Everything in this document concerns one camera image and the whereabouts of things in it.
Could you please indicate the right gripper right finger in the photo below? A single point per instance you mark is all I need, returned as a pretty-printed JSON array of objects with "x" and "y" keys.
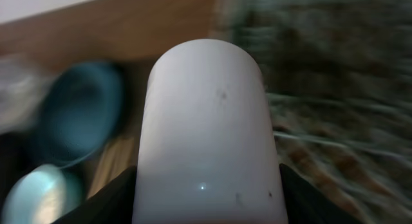
[{"x": 306, "y": 205}]

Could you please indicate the left wooden chopstick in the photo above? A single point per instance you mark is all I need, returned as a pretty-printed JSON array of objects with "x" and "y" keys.
[{"x": 115, "y": 158}]

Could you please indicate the dark blue plate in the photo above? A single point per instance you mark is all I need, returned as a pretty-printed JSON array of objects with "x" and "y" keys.
[{"x": 79, "y": 114}]

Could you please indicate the white cup with pink inside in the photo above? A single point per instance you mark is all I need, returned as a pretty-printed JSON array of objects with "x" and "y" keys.
[{"x": 207, "y": 153}]

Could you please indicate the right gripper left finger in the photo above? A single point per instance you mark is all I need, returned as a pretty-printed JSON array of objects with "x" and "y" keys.
[{"x": 113, "y": 204}]

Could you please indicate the grey dishwasher rack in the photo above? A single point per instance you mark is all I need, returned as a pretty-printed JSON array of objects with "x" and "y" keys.
[{"x": 337, "y": 75}]

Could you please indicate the clear plastic bin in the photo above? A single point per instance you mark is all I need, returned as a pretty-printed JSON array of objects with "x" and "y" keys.
[{"x": 24, "y": 86}]

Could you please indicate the light blue small bowl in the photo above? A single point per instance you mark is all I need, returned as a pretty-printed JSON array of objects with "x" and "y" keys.
[{"x": 42, "y": 196}]

